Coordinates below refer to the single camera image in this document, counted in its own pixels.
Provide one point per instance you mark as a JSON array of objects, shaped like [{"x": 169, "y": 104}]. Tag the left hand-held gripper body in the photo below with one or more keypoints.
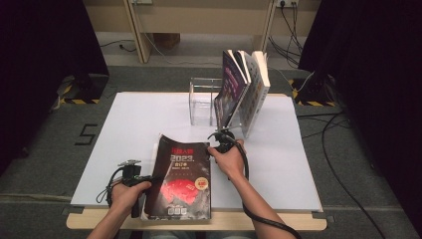
[{"x": 129, "y": 176}]

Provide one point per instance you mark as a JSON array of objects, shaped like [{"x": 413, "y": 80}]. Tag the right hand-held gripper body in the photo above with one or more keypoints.
[{"x": 225, "y": 142}]

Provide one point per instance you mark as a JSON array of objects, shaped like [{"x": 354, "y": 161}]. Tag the black and red magazine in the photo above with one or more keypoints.
[{"x": 182, "y": 172}]

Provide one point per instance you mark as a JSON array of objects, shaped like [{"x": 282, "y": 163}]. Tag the clear acrylic magazine rack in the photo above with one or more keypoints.
[{"x": 200, "y": 99}]

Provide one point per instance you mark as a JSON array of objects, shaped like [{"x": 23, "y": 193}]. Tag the white picture-grid magazine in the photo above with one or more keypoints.
[{"x": 255, "y": 96}]

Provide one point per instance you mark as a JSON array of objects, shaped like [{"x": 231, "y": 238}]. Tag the person's right hand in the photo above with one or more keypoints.
[{"x": 232, "y": 162}]

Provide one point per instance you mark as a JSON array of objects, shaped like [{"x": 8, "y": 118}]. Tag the person's left hand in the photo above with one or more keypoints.
[{"x": 127, "y": 199}]

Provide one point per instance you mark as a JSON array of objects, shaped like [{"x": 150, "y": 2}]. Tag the white table sheet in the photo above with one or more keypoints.
[{"x": 132, "y": 126}]

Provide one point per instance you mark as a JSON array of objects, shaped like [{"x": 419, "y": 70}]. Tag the gray tape patch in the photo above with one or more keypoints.
[
  {"x": 71, "y": 210},
  {"x": 323, "y": 217}
]

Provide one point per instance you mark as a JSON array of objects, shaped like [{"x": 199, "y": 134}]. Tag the black stand base striped tape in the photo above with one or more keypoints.
[
  {"x": 312, "y": 93},
  {"x": 89, "y": 88}
]

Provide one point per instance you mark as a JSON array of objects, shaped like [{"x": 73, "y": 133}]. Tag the brown cardboard box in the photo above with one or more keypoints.
[{"x": 167, "y": 40}]

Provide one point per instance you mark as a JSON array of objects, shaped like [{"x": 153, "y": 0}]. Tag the light wooden table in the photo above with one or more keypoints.
[{"x": 298, "y": 222}]

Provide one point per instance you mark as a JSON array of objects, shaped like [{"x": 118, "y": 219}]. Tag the beige wooden desk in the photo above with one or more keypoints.
[{"x": 205, "y": 20}]

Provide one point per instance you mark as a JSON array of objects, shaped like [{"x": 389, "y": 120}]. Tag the black monitor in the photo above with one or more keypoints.
[{"x": 40, "y": 66}]

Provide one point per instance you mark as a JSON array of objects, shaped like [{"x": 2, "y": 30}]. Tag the white power socket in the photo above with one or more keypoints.
[{"x": 287, "y": 2}]

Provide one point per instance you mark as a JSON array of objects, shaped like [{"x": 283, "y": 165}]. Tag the black curtain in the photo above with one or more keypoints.
[{"x": 375, "y": 83}]

